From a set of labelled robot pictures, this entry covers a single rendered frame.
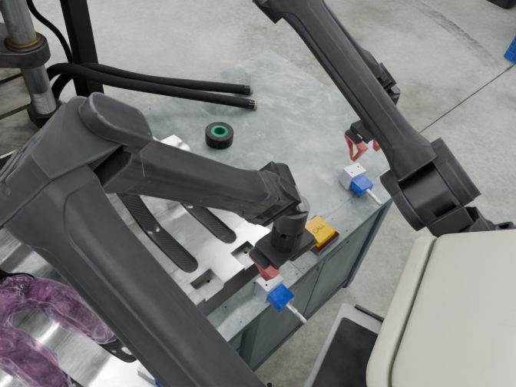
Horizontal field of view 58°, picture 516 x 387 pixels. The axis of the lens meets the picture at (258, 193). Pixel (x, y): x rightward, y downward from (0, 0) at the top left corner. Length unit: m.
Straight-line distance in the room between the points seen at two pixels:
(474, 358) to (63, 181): 0.35
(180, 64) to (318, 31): 2.42
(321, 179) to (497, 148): 1.86
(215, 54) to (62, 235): 2.82
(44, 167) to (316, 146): 1.09
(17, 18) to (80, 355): 0.77
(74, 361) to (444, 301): 0.67
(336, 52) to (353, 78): 0.04
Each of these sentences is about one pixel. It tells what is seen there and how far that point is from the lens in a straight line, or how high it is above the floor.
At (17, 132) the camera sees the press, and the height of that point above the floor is 0.78.
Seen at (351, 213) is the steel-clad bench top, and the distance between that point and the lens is 1.23.
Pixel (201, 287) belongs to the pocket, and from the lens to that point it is 0.98.
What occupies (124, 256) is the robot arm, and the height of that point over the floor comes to 1.41.
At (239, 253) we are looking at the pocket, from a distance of 1.03.
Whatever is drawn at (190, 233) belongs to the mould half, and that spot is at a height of 0.88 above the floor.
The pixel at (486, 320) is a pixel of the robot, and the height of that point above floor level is 1.37.
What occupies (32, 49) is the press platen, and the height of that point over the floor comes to 1.04.
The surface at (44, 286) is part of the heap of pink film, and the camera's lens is 0.98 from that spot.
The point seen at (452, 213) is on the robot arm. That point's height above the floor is 1.25.
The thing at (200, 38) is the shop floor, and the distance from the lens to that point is 3.30.
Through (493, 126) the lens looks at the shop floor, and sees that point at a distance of 3.17.
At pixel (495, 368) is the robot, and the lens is 0.43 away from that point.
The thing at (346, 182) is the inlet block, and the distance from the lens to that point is 1.27.
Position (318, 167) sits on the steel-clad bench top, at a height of 0.80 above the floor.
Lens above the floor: 1.73
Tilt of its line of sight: 49 degrees down
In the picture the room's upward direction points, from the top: 9 degrees clockwise
